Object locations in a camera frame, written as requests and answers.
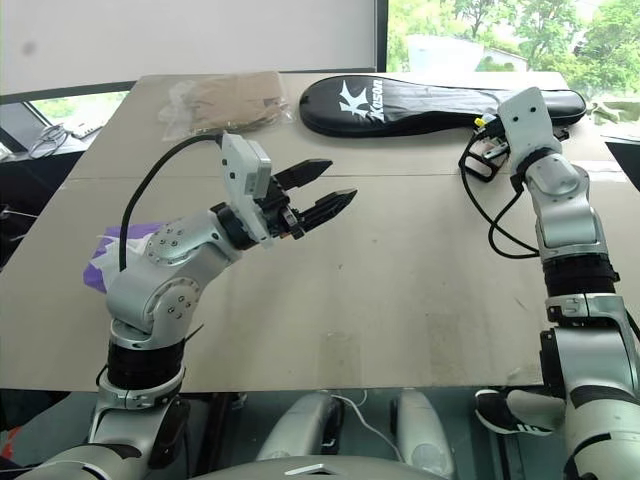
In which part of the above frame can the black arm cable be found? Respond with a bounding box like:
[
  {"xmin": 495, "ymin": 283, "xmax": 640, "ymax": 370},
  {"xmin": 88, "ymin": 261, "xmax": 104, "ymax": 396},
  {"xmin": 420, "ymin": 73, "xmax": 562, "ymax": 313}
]
[
  {"xmin": 458, "ymin": 142, "xmax": 547, "ymax": 260},
  {"xmin": 118, "ymin": 131, "xmax": 227, "ymax": 274}
]

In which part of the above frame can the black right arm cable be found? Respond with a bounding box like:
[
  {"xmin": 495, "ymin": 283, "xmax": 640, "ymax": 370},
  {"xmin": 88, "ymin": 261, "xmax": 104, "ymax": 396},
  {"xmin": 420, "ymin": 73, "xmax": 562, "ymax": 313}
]
[{"xmin": 458, "ymin": 142, "xmax": 547, "ymax": 260}]

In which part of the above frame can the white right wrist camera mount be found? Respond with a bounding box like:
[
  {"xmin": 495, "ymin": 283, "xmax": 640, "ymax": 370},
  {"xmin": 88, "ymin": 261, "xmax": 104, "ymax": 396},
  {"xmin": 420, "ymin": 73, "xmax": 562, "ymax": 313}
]
[{"xmin": 495, "ymin": 86, "xmax": 564, "ymax": 167}]

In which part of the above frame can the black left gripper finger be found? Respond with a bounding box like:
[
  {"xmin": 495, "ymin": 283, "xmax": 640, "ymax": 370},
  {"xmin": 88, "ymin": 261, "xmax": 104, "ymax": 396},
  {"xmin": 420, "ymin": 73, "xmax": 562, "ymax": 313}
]
[
  {"xmin": 299, "ymin": 188, "xmax": 359, "ymax": 233},
  {"xmin": 272, "ymin": 158, "xmax": 334, "ymax": 194}
]

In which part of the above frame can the dark flat object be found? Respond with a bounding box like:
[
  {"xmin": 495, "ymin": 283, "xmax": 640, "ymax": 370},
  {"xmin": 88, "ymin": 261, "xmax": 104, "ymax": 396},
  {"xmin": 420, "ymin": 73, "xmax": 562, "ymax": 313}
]
[{"xmin": 603, "ymin": 140, "xmax": 640, "ymax": 192}]

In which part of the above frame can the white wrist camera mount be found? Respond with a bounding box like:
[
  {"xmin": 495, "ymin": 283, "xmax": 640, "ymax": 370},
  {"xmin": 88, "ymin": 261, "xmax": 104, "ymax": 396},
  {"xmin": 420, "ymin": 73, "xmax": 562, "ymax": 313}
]
[
  {"xmin": 495, "ymin": 86, "xmax": 564, "ymax": 167},
  {"xmin": 218, "ymin": 130, "xmax": 274, "ymax": 251}
]

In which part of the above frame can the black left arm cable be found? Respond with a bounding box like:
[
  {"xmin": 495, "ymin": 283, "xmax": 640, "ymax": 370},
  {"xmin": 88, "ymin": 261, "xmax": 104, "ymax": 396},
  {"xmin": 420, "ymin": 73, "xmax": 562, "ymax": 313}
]
[{"xmin": 118, "ymin": 131, "xmax": 227, "ymax": 274}]

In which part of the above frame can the white flat device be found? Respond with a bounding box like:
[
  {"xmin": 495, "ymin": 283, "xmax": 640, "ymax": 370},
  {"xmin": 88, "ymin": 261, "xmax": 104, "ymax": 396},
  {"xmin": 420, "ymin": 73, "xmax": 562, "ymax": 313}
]
[{"xmin": 64, "ymin": 116, "xmax": 107, "ymax": 140}]

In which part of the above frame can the silver robot leg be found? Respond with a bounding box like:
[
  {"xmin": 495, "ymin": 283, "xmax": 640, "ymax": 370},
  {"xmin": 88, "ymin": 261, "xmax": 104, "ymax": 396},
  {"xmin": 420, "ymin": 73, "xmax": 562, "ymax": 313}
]
[
  {"xmin": 255, "ymin": 391, "xmax": 347, "ymax": 465},
  {"xmin": 396, "ymin": 389, "xmax": 455, "ymax": 477}
]

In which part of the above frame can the grey robot torso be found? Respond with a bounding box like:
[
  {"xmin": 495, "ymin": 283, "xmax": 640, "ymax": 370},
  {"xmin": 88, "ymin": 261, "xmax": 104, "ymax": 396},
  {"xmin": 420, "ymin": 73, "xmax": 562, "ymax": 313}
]
[{"xmin": 197, "ymin": 454, "xmax": 454, "ymax": 480}]

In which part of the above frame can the black and white sneaker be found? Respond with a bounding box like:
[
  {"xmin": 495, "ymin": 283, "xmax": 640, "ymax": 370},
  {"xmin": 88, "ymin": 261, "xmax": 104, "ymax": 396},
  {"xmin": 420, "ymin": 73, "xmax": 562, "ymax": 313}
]
[{"xmin": 474, "ymin": 388, "xmax": 557, "ymax": 435}]

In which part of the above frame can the dark window frame post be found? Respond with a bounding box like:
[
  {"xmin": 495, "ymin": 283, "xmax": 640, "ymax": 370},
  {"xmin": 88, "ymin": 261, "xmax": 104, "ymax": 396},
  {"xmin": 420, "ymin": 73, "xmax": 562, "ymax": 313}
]
[{"xmin": 373, "ymin": 0, "xmax": 390, "ymax": 72}]

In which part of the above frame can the black racket bag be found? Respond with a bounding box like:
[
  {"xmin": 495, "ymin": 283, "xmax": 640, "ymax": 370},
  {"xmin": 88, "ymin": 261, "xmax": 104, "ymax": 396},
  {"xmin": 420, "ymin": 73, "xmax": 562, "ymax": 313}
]
[{"xmin": 298, "ymin": 74, "xmax": 588, "ymax": 139}]

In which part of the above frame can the clear bag with brown paper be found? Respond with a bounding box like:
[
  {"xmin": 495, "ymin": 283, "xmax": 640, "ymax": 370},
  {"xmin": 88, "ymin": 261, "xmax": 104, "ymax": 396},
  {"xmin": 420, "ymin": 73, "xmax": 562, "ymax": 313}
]
[{"xmin": 157, "ymin": 70, "xmax": 292, "ymax": 137}]

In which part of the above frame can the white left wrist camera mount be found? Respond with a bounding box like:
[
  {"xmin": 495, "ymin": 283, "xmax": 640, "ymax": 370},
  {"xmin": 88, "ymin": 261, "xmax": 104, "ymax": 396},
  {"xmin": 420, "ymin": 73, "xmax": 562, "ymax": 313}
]
[{"xmin": 218, "ymin": 130, "xmax": 274, "ymax": 251}]

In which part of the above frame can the purple and white cloth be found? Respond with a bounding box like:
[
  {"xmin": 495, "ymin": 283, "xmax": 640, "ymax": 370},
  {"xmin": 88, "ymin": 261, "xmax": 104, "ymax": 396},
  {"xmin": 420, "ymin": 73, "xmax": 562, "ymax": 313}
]
[{"xmin": 81, "ymin": 224, "xmax": 167, "ymax": 296}]

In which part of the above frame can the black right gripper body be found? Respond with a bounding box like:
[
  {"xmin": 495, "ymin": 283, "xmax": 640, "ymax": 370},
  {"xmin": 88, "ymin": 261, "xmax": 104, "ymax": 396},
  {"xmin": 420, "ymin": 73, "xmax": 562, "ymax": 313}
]
[{"xmin": 471, "ymin": 113, "xmax": 512, "ymax": 165}]

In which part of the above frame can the green cloth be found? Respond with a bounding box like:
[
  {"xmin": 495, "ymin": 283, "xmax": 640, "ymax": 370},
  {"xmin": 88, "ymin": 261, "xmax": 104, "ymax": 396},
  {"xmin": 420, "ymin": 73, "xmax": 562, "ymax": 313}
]
[{"xmin": 588, "ymin": 101, "xmax": 640, "ymax": 132}]

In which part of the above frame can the thin white cable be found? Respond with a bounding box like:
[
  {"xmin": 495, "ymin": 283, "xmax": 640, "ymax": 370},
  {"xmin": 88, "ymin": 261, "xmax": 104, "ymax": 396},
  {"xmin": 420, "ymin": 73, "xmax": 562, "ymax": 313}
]
[{"xmin": 327, "ymin": 392, "xmax": 402, "ymax": 452}]

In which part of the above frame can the white cable bundle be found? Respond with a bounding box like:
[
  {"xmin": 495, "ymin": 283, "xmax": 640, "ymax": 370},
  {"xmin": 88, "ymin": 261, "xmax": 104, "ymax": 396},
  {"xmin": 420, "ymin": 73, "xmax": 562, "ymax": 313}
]
[{"xmin": 28, "ymin": 123, "xmax": 67, "ymax": 160}]

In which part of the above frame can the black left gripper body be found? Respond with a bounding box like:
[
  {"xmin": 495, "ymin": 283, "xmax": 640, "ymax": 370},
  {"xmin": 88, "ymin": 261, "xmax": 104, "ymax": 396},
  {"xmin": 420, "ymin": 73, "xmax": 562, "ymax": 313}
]
[{"xmin": 257, "ymin": 175, "xmax": 308, "ymax": 242}]

